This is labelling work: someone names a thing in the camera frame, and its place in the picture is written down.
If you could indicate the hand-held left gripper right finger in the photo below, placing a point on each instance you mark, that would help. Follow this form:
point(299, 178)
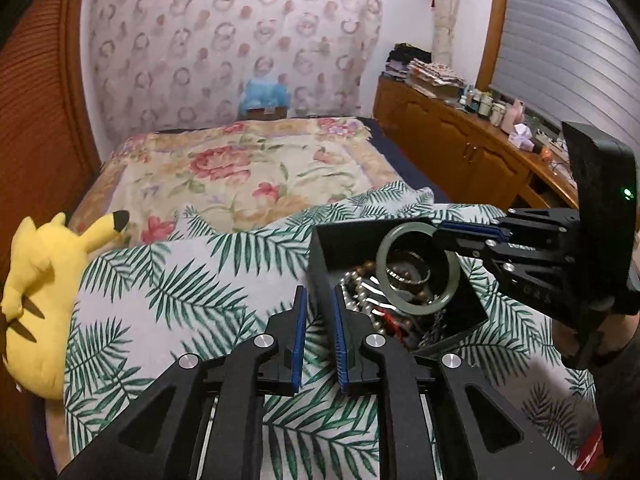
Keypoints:
point(341, 345)

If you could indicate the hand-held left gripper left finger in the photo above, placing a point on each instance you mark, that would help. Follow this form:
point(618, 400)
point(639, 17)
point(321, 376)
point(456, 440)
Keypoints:
point(300, 340)

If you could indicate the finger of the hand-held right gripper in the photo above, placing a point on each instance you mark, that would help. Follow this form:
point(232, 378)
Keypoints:
point(470, 225)
point(465, 242)

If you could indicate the thin silver bangle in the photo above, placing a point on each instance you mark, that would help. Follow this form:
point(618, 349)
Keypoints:
point(400, 284)

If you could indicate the pale green jade bangle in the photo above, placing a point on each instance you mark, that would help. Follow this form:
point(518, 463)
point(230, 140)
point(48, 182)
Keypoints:
point(415, 308)

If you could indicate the black box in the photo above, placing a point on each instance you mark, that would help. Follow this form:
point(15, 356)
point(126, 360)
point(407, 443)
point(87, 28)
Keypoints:
point(320, 260)

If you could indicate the person's right hand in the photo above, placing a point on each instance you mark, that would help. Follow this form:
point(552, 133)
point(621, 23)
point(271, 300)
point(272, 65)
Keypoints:
point(564, 337)

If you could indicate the small orange figurine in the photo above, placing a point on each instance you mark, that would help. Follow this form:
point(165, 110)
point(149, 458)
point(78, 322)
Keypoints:
point(546, 153)

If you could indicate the white power strip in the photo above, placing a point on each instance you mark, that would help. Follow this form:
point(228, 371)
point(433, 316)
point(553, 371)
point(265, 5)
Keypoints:
point(547, 137)

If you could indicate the tissue box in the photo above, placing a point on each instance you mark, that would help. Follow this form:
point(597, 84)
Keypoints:
point(522, 140)

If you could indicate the navy bed sheet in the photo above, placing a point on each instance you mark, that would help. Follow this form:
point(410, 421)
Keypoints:
point(400, 160)

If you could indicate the long wooden cabinet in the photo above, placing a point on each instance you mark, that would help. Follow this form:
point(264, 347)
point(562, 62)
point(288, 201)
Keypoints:
point(450, 130)

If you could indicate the tall pink bottle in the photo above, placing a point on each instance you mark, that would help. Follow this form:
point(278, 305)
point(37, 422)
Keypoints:
point(512, 117)

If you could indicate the green leaf print cloth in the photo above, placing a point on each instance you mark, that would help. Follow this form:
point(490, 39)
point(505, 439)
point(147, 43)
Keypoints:
point(200, 285)

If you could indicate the row of cosmetic bottles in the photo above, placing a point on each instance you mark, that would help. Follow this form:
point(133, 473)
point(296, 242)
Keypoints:
point(485, 107)

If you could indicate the folded floral fabric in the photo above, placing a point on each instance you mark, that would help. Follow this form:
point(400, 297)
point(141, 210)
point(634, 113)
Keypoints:
point(435, 71)

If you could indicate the grey window blind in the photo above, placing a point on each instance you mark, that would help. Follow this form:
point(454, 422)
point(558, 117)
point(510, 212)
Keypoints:
point(550, 35)

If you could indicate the pile of dark clothes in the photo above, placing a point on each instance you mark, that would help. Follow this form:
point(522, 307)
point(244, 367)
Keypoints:
point(405, 57)

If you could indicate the floral blanket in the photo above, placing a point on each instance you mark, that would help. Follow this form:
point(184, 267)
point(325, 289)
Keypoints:
point(240, 170)

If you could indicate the tied lace curtain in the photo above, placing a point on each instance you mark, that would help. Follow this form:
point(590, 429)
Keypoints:
point(445, 20)

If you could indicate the small brown box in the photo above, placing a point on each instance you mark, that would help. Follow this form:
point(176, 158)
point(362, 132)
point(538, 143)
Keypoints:
point(265, 113)

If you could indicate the red object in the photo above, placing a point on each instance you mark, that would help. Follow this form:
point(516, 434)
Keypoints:
point(590, 452)

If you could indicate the blue plush toy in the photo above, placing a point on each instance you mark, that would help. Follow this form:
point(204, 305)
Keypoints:
point(262, 95)

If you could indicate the yellow plush toy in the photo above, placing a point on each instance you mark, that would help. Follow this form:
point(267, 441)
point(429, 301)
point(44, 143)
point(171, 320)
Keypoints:
point(40, 300)

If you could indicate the circle print sheer curtain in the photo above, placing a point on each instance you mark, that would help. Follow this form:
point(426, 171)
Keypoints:
point(200, 35)

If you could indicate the brown louvered wardrobe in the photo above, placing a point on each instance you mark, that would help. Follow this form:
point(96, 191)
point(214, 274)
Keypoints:
point(40, 110)

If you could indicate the wooden window frame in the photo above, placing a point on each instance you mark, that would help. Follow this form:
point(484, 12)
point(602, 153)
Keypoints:
point(492, 35)

